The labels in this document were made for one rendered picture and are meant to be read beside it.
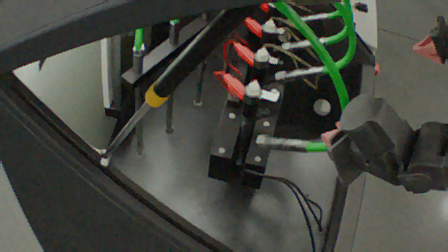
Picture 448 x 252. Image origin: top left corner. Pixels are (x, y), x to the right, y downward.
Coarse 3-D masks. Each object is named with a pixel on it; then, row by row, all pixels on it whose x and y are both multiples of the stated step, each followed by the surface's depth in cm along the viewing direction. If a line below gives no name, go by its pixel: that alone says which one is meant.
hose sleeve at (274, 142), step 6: (270, 138) 96; (276, 138) 96; (282, 138) 95; (288, 138) 95; (270, 144) 96; (276, 144) 95; (282, 144) 94; (288, 144) 94; (294, 144) 93; (300, 144) 92; (288, 150) 94; (294, 150) 93; (300, 150) 92
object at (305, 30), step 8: (280, 8) 75; (288, 8) 75; (288, 16) 75; (296, 16) 75; (296, 24) 75; (304, 24) 75; (136, 32) 98; (304, 32) 75; (312, 32) 75; (136, 40) 100; (312, 40) 75; (136, 48) 102; (320, 48) 76; (320, 56) 76; (328, 56) 76; (328, 64) 77; (336, 72) 77; (336, 80) 78; (336, 88) 79; (344, 88) 78; (344, 96) 79; (344, 104) 79; (312, 144) 91; (320, 144) 89; (312, 152) 91
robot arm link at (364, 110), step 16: (368, 96) 68; (352, 112) 68; (368, 112) 66; (384, 112) 65; (352, 128) 66; (368, 128) 66; (384, 128) 65; (400, 128) 66; (416, 128) 69; (368, 144) 67; (384, 144) 67; (400, 144) 66; (400, 160) 66; (400, 176) 66; (416, 176) 63; (432, 176) 63; (416, 192) 65
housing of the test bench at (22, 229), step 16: (0, 0) 61; (0, 160) 75; (0, 176) 79; (0, 192) 85; (0, 208) 91; (16, 208) 87; (0, 224) 99; (16, 224) 95; (0, 240) 109; (16, 240) 104; (32, 240) 98
